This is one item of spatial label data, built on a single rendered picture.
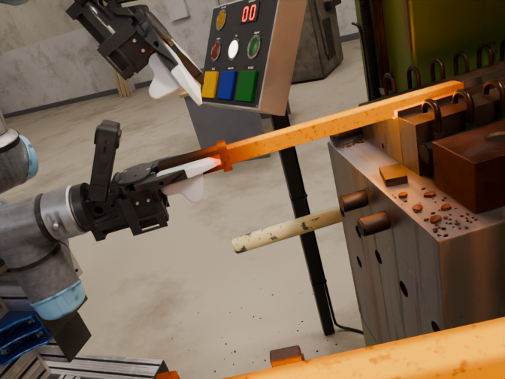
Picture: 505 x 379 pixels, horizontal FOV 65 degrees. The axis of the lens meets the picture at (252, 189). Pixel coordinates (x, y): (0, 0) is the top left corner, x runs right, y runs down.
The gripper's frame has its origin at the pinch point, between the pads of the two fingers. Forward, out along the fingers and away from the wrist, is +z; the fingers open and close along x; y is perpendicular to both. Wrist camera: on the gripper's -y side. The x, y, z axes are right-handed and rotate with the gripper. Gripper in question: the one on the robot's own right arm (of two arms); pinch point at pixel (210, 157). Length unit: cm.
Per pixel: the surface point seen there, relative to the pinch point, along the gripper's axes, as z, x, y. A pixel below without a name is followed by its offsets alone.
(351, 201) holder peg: 19.1, 2.1, 12.7
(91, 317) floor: -86, -113, 101
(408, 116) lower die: 28.7, 3.7, 1.1
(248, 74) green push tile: 12.9, -43.7, -3.3
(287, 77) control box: 21.6, -40.8, -0.5
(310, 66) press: 141, -481, 76
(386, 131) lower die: 27.7, -1.7, 4.7
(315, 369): 4.1, 39.2, 1.5
